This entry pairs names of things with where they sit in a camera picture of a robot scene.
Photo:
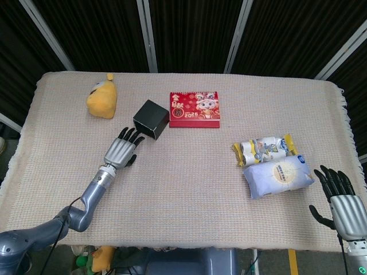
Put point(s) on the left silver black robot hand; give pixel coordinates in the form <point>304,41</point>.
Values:
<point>120,151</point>

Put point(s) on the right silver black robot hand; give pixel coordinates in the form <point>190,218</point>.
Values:
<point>344,217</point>

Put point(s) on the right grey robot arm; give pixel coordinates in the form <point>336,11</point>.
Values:
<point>357,259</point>

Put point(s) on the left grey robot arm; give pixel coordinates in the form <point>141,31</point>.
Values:
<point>66,212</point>

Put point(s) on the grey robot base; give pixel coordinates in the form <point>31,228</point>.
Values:
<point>190,262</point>

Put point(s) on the black open box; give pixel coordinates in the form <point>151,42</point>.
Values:
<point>150,119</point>

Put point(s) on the white blue snack bag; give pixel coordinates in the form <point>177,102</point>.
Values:
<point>276,177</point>

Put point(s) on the red desk calendar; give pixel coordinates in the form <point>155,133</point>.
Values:
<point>195,110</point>

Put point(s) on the beige woven tablecloth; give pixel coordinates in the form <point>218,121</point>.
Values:
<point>200,200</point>

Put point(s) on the yellow white snack pack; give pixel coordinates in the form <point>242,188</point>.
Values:
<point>263,150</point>

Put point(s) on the yellow plush toy under table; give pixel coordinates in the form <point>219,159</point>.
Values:
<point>101,259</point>

